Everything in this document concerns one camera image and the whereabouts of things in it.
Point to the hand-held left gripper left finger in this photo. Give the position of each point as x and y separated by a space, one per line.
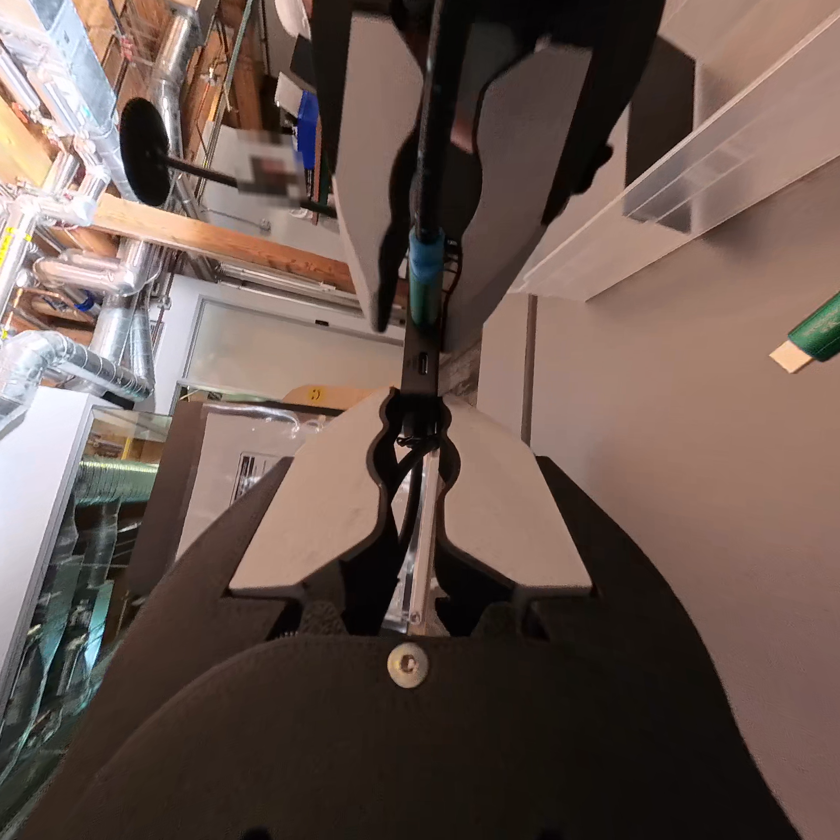
308 518

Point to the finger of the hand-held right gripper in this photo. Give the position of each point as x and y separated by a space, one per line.
367 131
525 151

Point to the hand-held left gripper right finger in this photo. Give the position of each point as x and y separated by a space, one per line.
512 518

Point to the clear plastic bin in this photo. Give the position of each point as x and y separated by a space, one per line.
722 170

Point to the black square adapter hub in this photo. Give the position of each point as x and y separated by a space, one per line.
417 367

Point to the blue plastic bin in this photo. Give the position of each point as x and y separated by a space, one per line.
307 121

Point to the instruction sheet in plastic sleeve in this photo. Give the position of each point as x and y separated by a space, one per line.
262 433

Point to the sign stand with white base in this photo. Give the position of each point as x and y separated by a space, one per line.
190 472

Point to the frosted glass door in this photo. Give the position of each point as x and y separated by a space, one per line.
295 341

